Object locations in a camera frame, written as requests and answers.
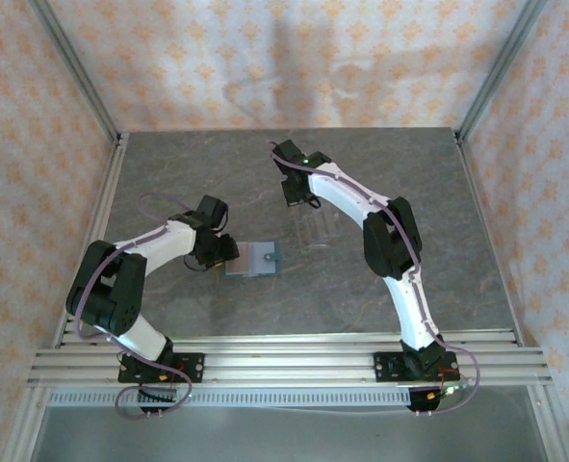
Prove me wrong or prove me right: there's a grey metal lower panel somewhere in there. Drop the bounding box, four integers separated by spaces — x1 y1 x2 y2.
31 403 548 462

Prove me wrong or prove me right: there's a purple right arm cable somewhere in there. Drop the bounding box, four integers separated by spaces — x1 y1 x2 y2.
269 141 480 418

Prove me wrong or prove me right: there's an aluminium cross rail beam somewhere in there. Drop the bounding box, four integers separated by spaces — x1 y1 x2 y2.
26 328 554 388

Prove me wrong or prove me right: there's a teal card holder wallet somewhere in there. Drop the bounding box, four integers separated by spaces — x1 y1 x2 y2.
221 242 283 279

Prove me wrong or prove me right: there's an aluminium table side rail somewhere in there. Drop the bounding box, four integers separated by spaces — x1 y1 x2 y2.
453 128 525 347
55 132 131 347

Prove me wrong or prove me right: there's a black cable clamp bracket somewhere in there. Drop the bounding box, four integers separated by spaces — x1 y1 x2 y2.
137 387 179 418
406 386 458 415

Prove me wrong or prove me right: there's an aluminium upright frame post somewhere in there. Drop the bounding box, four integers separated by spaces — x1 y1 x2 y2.
455 0 550 141
27 0 122 141

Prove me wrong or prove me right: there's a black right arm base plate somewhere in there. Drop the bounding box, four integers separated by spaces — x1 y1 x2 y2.
374 350 458 385

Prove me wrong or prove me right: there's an aluminium lower frame leg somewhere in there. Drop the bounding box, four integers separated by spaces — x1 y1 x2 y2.
4 384 52 462
524 384 569 462

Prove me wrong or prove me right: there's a slotted grey cable duct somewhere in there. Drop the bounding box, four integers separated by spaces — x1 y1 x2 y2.
47 388 413 409

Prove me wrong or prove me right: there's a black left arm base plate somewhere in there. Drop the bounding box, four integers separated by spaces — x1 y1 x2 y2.
118 351 205 385

